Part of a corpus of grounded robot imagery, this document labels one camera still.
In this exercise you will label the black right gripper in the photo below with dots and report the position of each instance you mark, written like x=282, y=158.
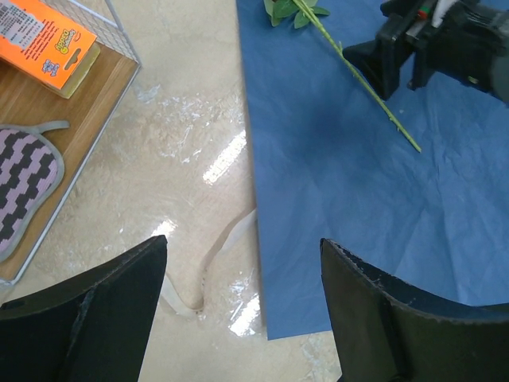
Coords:
x=465, y=40

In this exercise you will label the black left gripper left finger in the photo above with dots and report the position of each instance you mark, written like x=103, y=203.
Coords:
x=94, y=326

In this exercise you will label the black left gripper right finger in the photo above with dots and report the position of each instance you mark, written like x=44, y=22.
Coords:
x=388, y=330

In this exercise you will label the peach rose stem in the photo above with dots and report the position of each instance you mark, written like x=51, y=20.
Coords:
x=308, y=12

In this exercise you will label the blue wrapping paper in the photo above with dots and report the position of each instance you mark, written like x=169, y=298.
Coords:
x=428, y=204

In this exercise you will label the purple wavy striped cloth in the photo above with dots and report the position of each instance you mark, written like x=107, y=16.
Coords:
x=32, y=168

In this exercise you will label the orange box bottom right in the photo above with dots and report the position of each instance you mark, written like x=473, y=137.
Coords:
x=47, y=45

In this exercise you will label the white wire wooden shelf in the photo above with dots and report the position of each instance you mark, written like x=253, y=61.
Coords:
x=26, y=102

